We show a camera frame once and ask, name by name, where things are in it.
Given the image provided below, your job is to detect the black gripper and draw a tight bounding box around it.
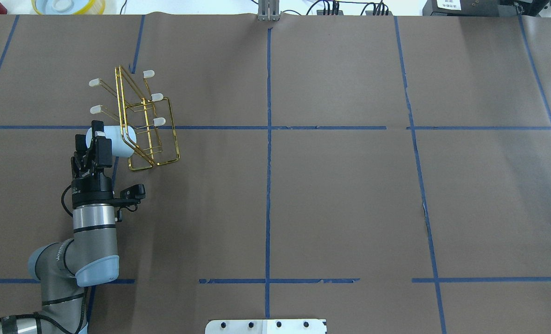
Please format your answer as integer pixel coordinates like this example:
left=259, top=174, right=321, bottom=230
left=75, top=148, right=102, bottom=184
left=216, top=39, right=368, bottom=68
left=70, top=121, right=114, bottom=208

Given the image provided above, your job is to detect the light blue plastic cup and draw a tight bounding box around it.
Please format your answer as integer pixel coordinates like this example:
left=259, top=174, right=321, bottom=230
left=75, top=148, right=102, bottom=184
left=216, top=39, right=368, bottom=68
left=103, top=125, right=137, bottom=158

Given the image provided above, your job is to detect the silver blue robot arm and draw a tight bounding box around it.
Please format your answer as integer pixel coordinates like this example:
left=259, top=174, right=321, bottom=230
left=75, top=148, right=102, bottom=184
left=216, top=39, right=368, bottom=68
left=0, top=130, right=120, bottom=334

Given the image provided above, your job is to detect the black box device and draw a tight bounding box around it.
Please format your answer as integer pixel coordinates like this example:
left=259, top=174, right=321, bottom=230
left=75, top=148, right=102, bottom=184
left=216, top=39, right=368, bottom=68
left=422, top=0, right=519, bottom=17

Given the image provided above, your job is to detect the gold wire cup holder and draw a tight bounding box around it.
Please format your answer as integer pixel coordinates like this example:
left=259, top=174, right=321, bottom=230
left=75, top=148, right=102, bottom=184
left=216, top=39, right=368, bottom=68
left=88, top=65, right=181, bottom=172

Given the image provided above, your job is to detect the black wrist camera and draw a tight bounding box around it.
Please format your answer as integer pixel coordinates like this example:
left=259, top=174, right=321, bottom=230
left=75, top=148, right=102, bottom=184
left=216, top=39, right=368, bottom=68
left=113, top=184, right=146, bottom=212

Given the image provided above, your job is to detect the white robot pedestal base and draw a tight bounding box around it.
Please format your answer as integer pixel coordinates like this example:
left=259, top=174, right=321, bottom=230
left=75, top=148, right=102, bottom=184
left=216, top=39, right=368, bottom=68
left=205, top=318, right=328, bottom=334

